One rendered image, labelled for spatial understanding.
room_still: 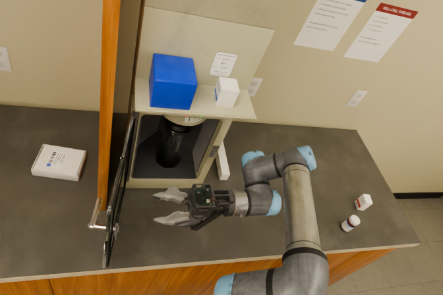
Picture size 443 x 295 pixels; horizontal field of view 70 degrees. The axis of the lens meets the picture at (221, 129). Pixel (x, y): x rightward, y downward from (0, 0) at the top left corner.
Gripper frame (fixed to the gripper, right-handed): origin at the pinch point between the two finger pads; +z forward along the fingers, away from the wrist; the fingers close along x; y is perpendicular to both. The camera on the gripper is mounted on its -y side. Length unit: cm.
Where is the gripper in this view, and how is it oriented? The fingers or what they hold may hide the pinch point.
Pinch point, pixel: (157, 208)
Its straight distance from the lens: 89.6
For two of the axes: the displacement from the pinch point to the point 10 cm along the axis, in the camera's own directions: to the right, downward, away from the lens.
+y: 2.9, -6.4, -7.1
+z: -9.4, -0.6, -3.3
